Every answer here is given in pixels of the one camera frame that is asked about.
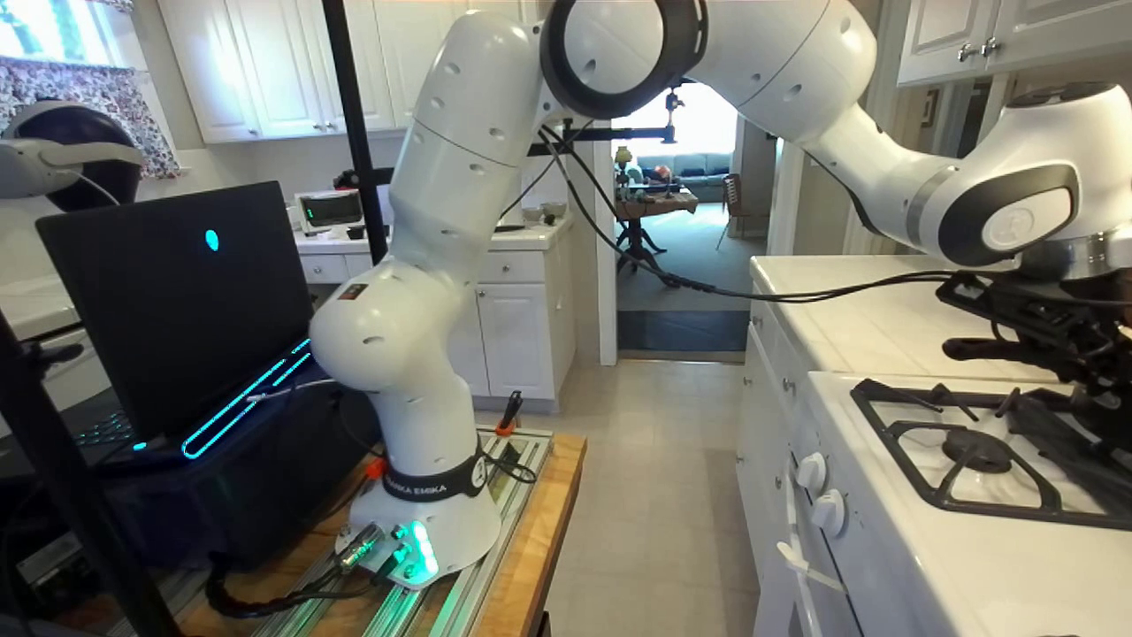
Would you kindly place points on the white cabinet with metal knobs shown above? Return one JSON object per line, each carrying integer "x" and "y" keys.
{"x": 1026, "y": 30}

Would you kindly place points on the white upper kitchen cabinets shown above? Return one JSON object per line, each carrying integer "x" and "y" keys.
{"x": 258, "y": 71}

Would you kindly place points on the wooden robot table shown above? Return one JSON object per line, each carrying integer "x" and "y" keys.
{"x": 549, "y": 517}

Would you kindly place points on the white stove knob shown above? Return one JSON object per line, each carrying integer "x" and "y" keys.
{"x": 829, "y": 513}
{"x": 812, "y": 474}

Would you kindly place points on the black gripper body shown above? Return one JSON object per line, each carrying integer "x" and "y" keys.
{"x": 1092, "y": 314}

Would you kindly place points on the black camera stand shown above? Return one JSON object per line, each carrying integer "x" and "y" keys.
{"x": 355, "y": 129}

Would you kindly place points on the white tiled counter cabinet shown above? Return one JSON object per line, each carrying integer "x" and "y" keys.
{"x": 850, "y": 305}

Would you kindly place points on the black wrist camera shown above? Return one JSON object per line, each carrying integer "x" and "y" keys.
{"x": 993, "y": 305}

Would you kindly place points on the grey sofa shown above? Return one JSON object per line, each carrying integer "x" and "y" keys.
{"x": 696, "y": 174}

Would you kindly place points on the white gas stove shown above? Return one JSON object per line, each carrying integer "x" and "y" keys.
{"x": 968, "y": 577}

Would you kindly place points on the black keyboard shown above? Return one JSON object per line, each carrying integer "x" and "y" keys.
{"x": 100, "y": 430}

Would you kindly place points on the large black stove grate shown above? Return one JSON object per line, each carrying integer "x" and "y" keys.
{"x": 932, "y": 474}

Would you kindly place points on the black tripod leg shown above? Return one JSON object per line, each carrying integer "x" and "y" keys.
{"x": 73, "y": 498}

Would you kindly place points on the dark pedestal side table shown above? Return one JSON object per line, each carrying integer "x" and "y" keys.
{"x": 638, "y": 233}

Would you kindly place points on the red and black clamp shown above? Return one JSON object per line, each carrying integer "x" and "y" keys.
{"x": 506, "y": 411}

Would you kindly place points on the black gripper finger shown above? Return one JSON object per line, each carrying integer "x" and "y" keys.
{"x": 1120, "y": 378}
{"x": 1075, "y": 371}

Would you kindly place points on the white and black headset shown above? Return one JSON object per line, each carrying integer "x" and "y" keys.
{"x": 73, "y": 154}

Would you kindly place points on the aluminium base plate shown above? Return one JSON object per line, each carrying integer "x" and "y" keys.
{"x": 470, "y": 605}

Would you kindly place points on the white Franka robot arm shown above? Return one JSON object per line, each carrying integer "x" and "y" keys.
{"x": 402, "y": 343}

